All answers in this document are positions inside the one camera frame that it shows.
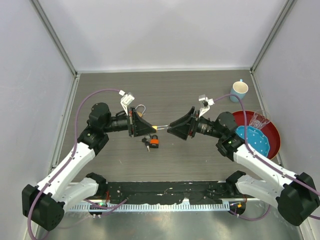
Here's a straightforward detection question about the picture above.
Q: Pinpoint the large brass padlock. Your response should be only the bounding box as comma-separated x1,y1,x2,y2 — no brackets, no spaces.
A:
135,104,146,117

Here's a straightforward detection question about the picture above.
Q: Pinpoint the clear drinking glass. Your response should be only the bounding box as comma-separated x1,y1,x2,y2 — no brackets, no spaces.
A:
249,109,271,130

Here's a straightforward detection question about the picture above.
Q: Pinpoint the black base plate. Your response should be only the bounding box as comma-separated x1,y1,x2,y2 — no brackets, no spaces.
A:
86,181,244,205

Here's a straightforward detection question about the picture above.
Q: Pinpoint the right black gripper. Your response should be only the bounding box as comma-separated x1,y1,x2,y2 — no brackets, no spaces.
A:
168,106,225,141

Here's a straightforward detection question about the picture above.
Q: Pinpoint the small brass padlock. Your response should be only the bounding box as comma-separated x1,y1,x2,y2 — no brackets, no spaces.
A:
152,125,170,132

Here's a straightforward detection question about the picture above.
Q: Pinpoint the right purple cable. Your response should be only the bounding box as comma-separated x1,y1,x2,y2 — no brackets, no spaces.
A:
212,92,320,221

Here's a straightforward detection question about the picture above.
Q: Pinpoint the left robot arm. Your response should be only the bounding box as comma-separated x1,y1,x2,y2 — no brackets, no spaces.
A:
22,102,157,231

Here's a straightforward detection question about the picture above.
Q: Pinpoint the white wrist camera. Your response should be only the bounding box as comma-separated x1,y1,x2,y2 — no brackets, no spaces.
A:
198,94,215,117
118,90,135,115

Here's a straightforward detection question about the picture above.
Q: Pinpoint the white slotted cable duct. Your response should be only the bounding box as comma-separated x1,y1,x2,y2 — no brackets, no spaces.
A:
69,200,230,213

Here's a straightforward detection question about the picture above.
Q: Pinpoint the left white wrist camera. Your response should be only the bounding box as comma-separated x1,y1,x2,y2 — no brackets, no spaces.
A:
118,90,135,115

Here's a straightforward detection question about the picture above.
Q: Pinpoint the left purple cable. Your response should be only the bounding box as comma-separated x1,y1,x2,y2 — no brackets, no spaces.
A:
26,87,128,238

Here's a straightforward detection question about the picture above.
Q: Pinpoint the light blue mug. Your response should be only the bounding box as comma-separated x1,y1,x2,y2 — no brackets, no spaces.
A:
229,79,249,103

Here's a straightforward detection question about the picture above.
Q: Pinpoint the red round tray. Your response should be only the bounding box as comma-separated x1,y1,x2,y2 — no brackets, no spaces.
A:
232,110,281,160

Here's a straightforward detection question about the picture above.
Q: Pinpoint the purple cable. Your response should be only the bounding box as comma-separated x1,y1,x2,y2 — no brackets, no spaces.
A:
212,92,320,221
26,87,128,238

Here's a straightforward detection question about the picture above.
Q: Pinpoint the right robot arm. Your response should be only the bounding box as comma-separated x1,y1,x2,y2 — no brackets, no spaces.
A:
167,108,320,226

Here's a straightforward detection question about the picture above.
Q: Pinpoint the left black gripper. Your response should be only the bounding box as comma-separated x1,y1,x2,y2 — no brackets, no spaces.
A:
102,107,156,137

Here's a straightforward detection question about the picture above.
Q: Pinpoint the orange black padlock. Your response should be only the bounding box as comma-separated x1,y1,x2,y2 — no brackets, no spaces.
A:
149,134,160,149

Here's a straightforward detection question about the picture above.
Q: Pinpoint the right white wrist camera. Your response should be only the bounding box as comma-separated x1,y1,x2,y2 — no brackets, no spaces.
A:
198,94,215,117

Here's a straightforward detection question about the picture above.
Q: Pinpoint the blue dotted plate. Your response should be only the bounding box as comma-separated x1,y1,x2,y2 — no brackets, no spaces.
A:
246,126,271,157

